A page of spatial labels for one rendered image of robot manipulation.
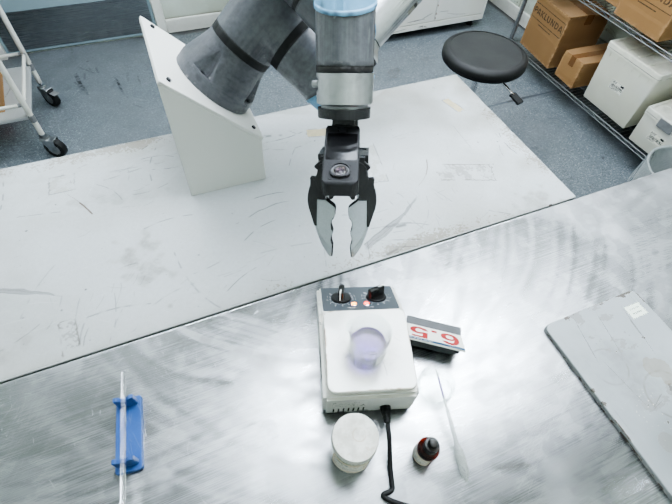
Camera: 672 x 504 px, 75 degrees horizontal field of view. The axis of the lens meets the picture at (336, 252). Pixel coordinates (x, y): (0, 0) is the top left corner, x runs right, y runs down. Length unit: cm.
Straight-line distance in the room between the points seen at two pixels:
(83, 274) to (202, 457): 38
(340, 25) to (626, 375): 66
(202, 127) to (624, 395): 80
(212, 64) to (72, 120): 205
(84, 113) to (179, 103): 210
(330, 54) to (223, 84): 30
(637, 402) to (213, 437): 62
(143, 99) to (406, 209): 219
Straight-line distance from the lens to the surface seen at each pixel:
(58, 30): 345
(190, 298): 78
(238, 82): 84
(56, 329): 83
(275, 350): 71
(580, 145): 286
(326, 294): 71
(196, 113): 81
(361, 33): 59
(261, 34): 82
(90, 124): 278
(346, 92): 58
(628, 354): 86
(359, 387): 60
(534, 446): 74
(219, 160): 88
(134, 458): 67
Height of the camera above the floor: 155
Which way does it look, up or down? 54 degrees down
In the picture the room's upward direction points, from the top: 5 degrees clockwise
